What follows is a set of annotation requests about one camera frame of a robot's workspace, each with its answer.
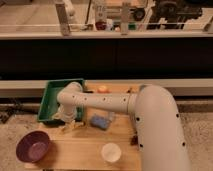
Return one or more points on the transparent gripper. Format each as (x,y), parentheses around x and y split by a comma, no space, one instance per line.
(69,126)

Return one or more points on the yellow banana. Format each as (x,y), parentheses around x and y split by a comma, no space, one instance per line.
(79,124)

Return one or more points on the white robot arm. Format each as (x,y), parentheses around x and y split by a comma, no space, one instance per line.
(161,140)

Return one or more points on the white paper cup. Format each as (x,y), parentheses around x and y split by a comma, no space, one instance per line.
(111,152)

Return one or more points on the green plastic tray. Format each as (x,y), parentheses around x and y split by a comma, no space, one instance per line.
(49,104)

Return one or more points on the blue sponge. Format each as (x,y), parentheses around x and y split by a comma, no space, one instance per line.
(99,122)

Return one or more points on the wooden board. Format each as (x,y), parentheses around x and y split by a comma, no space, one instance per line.
(79,148)

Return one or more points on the purple bowl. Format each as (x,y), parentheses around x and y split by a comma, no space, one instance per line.
(33,147)

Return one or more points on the orange fruit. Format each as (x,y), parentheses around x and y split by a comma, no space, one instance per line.
(103,89)

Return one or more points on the bunch of dark grapes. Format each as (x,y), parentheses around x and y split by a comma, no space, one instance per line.
(134,140)

